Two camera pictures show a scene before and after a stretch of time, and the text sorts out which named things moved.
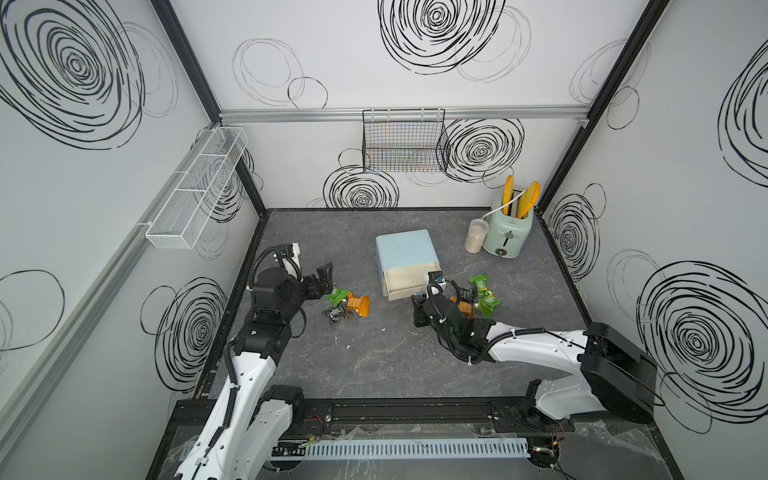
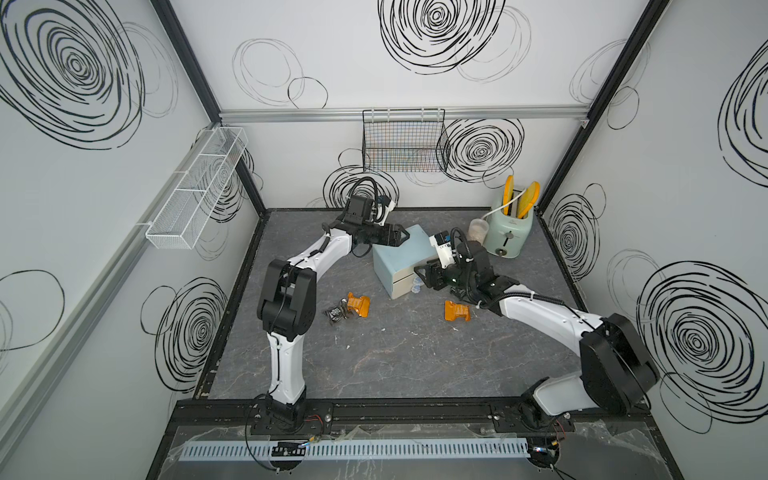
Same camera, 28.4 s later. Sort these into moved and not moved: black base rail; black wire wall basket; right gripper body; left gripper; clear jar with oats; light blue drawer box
Moved: right gripper body; left gripper
Not moved: clear jar with oats; black base rail; black wire wall basket; light blue drawer box
